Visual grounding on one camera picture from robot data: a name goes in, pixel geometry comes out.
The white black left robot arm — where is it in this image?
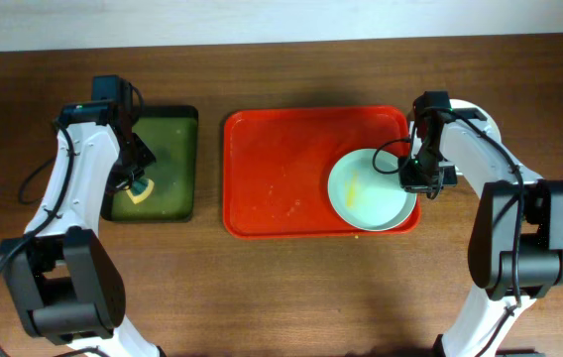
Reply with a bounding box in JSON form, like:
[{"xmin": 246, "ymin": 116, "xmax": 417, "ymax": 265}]
[{"xmin": 0, "ymin": 74, "xmax": 164, "ymax": 356}]

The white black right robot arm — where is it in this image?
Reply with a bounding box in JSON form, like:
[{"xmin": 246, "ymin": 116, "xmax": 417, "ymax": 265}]
[{"xmin": 398, "ymin": 91, "xmax": 563, "ymax": 356}]

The cream white plate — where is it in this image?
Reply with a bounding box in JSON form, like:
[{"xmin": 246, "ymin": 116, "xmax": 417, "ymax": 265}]
[{"xmin": 450, "ymin": 98, "xmax": 502, "ymax": 142}]

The pale green plate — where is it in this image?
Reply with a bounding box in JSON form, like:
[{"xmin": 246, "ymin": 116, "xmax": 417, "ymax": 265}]
[{"xmin": 327, "ymin": 149, "xmax": 417, "ymax": 232}]

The red plastic serving tray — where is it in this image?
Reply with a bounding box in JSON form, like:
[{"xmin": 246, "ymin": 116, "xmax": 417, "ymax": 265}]
[{"xmin": 222, "ymin": 105, "xmax": 409, "ymax": 240}]

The yellow green scrub sponge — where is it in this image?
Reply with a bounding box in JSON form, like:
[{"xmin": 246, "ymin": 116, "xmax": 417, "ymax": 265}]
[{"xmin": 125, "ymin": 178, "xmax": 155, "ymax": 204}]

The black base block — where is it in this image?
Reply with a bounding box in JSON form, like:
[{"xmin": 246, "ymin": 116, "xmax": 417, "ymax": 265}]
[{"xmin": 495, "ymin": 350, "xmax": 546, "ymax": 357}]

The black tray with soapy water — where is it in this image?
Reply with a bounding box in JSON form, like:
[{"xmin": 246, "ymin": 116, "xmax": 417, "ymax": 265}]
[{"xmin": 101, "ymin": 105, "xmax": 198, "ymax": 223}]

